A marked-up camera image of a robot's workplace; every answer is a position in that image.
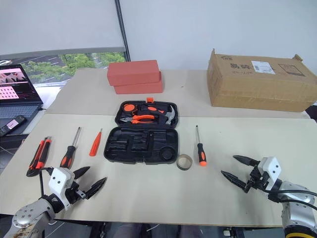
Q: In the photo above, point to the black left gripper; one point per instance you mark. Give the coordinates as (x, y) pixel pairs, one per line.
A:
(73, 194)

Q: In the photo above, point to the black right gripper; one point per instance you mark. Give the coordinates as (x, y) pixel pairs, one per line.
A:
(256, 181)

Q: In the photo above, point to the large black orange screwdriver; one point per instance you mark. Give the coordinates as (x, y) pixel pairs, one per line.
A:
(68, 156)

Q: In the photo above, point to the slim orange test screwdriver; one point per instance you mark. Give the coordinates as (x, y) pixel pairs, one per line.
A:
(95, 145)

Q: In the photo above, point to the small black orange screwdriver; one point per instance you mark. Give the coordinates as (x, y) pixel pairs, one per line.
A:
(201, 153)

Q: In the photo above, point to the orange black utility knife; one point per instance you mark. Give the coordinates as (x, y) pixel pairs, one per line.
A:
(39, 156)

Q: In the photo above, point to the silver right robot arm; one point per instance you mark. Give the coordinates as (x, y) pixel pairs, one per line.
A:
(297, 208)

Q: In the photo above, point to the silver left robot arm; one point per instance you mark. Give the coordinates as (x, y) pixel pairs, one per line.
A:
(29, 213)

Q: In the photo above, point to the black tool case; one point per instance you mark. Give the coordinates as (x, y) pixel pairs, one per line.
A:
(119, 151)

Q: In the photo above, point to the roll of tape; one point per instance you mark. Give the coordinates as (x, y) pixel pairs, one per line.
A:
(178, 163)

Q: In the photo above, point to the orange black tape measure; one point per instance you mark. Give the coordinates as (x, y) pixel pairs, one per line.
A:
(128, 108)

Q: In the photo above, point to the brown cardboard shipping box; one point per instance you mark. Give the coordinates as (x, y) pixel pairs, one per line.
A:
(260, 89)

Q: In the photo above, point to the silver claw hammer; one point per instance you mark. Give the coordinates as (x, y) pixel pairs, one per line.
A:
(171, 115)

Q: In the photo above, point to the black smartphone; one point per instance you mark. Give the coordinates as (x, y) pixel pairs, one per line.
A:
(11, 125)

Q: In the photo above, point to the large red box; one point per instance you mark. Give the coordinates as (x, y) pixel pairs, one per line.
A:
(133, 72)

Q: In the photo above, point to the open laptop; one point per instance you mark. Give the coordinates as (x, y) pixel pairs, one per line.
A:
(15, 84)

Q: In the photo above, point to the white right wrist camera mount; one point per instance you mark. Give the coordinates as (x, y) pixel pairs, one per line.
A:
(271, 168)

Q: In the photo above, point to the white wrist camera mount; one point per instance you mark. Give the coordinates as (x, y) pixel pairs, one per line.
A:
(58, 179)
(271, 168)

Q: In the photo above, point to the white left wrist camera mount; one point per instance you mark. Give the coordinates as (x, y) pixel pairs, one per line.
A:
(58, 179)

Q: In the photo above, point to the black window frame post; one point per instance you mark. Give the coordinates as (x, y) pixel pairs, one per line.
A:
(123, 29)

